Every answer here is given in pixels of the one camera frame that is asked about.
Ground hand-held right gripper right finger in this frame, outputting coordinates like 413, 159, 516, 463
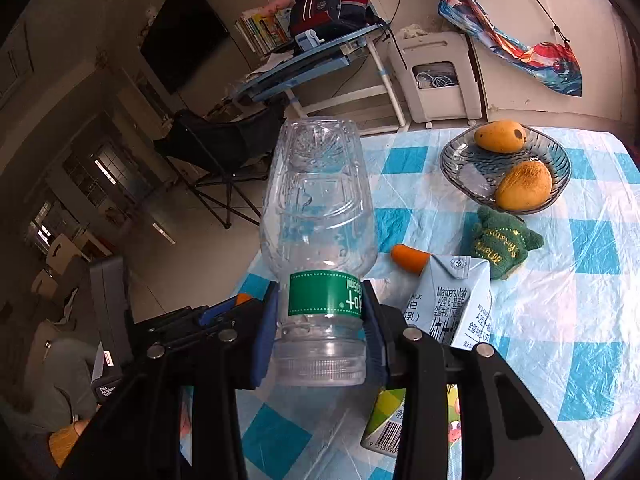
361, 279, 586, 480

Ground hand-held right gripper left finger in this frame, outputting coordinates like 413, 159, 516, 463
57, 280, 280, 480

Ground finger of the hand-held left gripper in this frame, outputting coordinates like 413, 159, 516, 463
196, 296, 267, 330
131, 309, 223, 350

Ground orange carrot toy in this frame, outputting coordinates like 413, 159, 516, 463
391, 244, 432, 275

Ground clear plastic bottle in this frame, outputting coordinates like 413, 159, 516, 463
260, 119, 379, 387

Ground green plush toy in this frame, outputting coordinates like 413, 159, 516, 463
469, 206, 544, 281

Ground black folding chair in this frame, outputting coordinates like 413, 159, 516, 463
154, 105, 288, 230

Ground glass bowl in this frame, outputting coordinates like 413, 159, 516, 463
439, 122, 572, 216

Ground blue checkered tablecloth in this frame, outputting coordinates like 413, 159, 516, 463
180, 125, 640, 480

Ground yellow mango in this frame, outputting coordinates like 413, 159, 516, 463
495, 160, 553, 212

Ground mango with dark spot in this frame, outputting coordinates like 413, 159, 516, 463
474, 120, 528, 154

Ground white plastic stool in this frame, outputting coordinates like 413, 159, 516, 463
387, 30, 485, 126

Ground loose papers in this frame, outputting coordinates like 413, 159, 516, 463
257, 52, 296, 73

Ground blue study desk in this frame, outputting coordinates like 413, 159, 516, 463
232, 22, 408, 128

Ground row of books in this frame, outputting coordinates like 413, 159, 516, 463
235, 7, 293, 56

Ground dark striped backpack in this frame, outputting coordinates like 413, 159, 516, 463
289, 0, 377, 40

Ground white cabinet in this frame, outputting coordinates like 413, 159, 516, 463
435, 0, 632, 123

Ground wall television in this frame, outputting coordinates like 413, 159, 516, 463
140, 0, 231, 95

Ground colourful drawstring bag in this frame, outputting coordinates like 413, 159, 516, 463
437, 0, 583, 97

